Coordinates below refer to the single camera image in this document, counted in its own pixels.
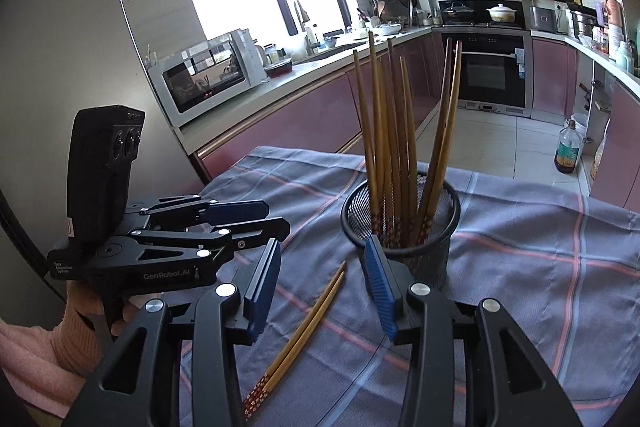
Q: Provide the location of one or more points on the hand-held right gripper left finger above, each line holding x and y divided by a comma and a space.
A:
262, 292

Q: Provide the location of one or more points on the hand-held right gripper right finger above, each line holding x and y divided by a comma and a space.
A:
381, 292

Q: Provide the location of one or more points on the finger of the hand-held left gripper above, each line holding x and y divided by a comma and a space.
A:
235, 210
260, 232

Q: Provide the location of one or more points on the light wooden chopstick floral end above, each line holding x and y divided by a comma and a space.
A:
307, 331
305, 319

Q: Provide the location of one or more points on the black mesh holder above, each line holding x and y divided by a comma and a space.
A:
435, 257

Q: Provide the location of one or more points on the person's left hand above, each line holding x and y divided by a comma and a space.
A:
82, 299

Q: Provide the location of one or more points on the pink kitchen cabinets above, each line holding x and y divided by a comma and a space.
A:
310, 112

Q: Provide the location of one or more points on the grey refrigerator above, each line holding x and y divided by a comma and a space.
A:
65, 47

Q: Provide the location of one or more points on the white microwave oven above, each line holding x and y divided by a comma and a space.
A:
200, 82

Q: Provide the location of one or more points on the blue plaid tablecloth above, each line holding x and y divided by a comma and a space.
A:
525, 267

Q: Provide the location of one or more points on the dark red bowl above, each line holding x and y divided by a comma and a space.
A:
278, 68

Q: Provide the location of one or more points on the chrome kitchen faucet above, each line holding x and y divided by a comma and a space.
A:
301, 14

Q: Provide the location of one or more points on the plastic oil bottle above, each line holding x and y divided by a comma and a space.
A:
568, 152

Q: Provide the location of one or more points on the black built-in oven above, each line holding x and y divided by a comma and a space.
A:
492, 72

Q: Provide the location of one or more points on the black cooking pot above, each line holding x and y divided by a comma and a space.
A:
457, 13

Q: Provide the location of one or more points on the white casserole pot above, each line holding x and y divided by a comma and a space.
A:
500, 13

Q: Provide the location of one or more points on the silver countertop appliance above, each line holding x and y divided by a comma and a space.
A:
543, 19

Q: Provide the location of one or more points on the pink thermos jug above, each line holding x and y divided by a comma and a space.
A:
614, 24

